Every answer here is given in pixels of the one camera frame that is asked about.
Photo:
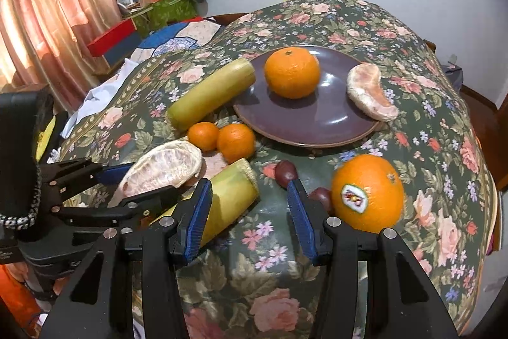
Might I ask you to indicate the yellow-green sugarcane piece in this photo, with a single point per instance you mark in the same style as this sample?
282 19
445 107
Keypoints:
234 192
210 92

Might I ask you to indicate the floral tablecloth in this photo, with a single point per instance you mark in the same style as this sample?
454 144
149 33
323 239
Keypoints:
420 124

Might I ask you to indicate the small tangerine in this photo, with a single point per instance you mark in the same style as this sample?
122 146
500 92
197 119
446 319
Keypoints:
203 136
236 143

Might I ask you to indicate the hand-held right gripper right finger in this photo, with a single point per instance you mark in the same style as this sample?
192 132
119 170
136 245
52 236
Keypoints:
301 224

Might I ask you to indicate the large mandarin orange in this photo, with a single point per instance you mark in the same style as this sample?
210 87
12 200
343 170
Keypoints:
292 73

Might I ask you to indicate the pomelo segment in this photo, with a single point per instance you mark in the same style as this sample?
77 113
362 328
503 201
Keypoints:
369 92

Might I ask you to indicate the red box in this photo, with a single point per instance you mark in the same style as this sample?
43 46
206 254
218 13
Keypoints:
113 37

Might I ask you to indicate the white cloth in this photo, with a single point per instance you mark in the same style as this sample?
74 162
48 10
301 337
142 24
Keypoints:
107 88

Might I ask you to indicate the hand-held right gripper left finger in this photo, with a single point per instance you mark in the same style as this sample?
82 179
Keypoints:
196 222

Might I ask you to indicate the pink curtain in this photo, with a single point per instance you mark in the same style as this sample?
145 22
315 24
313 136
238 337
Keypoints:
47 5

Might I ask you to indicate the green box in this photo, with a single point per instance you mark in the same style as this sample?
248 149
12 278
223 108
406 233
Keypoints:
170 11

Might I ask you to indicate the dark red fruit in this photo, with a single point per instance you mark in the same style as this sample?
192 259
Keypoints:
322 198
285 173

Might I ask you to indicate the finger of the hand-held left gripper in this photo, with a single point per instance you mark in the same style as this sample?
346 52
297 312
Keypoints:
113 173
154 200

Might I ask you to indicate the orange cloth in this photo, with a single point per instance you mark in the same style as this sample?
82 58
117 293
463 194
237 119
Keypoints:
18 299

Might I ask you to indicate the peeled pomelo piece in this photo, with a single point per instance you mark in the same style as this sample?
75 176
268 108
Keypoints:
166 164

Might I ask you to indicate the orange with sticker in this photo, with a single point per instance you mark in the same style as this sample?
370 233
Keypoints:
377 180

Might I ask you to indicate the dark purple plate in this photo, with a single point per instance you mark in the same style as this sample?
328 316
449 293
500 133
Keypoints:
329 104

